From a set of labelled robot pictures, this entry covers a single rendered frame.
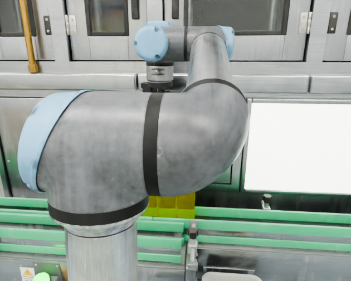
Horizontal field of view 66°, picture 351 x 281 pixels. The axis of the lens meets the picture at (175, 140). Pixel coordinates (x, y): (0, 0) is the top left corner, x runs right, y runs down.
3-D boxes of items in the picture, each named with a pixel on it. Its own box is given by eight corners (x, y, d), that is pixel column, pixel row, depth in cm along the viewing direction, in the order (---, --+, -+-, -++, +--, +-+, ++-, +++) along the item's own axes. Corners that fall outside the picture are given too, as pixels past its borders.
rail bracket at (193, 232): (198, 242, 86) (199, 208, 83) (196, 285, 71) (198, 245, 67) (188, 241, 87) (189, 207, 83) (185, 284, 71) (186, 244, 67)
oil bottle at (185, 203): (194, 229, 94) (195, 172, 87) (194, 240, 88) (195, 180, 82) (178, 228, 94) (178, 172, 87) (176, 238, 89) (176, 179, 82)
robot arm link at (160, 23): (140, 19, 67) (146, 23, 75) (142, 66, 70) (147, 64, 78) (172, 19, 66) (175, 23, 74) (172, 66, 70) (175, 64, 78)
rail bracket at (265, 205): (266, 221, 99) (269, 188, 95) (270, 232, 93) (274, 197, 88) (254, 220, 99) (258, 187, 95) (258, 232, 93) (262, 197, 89)
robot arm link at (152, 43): (183, 23, 56) (186, 27, 66) (130, 23, 57) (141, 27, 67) (183, 62, 59) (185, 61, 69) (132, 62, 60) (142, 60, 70)
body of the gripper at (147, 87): (146, 120, 84) (145, 80, 80) (174, 120, 83) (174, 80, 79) (140, 126, 76) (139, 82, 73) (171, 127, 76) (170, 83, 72)
